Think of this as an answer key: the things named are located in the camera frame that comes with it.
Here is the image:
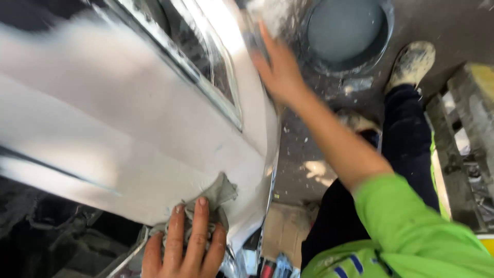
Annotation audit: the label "person's left hand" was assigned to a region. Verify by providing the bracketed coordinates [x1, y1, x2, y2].
[142, 197, 227, 278]

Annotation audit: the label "person's right hand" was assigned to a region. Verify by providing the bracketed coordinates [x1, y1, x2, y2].
[250, 21, 310, 106]

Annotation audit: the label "grey sanding pad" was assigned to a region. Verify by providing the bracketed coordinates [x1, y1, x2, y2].
[245, 0, 296, 39]

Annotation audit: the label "grey rag cloth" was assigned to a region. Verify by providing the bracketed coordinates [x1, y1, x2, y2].
[148, 172, 238, 251]

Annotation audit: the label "grey water bucket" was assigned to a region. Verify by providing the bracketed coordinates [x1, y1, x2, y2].
[299, 0, 395, 76]

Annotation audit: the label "red can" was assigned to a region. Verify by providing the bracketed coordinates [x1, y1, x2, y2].
[260, 259, 277, 278]

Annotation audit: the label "paint-splattered work shoe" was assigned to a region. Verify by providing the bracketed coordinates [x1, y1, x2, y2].
[384, 41, 437, 95]
[336, 110, 383, 136]

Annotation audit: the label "blue white plastic bag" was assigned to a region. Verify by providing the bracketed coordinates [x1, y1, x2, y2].
[273, 253, 301, 278]

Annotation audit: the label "brown cardboard piece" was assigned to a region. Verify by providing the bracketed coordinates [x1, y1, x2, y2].
[262, 202, 320, 268]

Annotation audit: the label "dark work trousers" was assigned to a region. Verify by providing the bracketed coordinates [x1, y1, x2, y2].
[300, 84, 441, 271]

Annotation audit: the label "white car body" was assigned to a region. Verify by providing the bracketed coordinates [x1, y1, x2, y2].
[0, 0, 281, 255]

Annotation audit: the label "dusty wooden pallet rack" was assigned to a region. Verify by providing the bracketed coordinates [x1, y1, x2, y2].
[424, 63, 494, 233]

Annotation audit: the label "green work shirt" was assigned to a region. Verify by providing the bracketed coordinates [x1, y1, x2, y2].
[301, 131, 494, 278]

